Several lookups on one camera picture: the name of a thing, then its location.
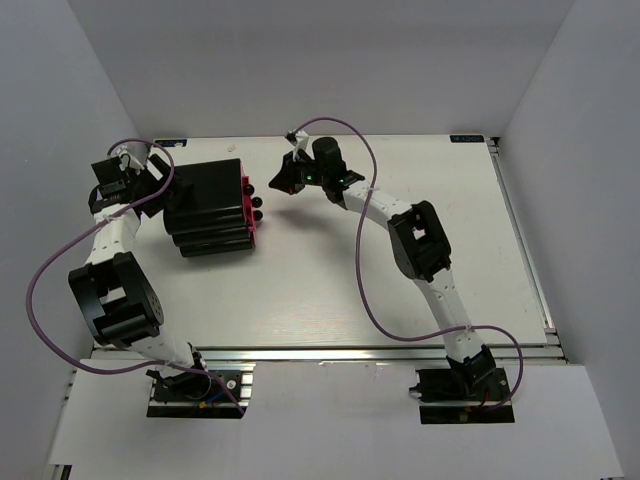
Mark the blue label sticker left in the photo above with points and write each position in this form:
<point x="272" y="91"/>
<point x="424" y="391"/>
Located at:
<point x="171" y="143"/>

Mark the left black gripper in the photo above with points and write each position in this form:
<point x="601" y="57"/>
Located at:
<point x="145" y="174"/>

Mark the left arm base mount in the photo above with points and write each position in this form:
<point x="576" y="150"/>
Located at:
<point x="181" y="395"/>

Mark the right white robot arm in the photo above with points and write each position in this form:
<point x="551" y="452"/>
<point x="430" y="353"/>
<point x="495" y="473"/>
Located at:
<point x="420" y="247"/>

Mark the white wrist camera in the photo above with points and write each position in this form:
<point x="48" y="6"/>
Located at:
<point x="299" y="141"/>
<point x="132" y="148"/>

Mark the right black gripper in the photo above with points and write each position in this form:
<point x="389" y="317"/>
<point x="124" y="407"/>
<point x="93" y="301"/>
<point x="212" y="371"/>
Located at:
<point x="286" y="180"/>

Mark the blue label sticker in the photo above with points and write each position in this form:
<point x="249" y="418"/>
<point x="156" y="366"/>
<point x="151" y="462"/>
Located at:
<point x="466" y="138"/>
<point x="171" y="143"/>

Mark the blue label sticker right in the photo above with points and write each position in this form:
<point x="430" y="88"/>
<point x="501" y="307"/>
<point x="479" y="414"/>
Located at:
<point x="466" y="138"/>

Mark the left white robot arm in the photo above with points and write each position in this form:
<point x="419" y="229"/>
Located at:
<point x="115" y="297"/>

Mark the black drawer cabinet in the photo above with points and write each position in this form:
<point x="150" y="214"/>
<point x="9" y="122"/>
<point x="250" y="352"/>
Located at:
<point x="213" y="219"/>

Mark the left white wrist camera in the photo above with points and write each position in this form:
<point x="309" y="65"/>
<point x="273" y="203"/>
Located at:
<point x="132" y="148"/>

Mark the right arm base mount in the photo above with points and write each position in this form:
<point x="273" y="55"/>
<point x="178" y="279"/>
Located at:
<point x="444" y="399"/>

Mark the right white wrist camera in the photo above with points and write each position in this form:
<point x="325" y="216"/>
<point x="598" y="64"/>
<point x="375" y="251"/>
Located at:
<point x="299" y="141"/>

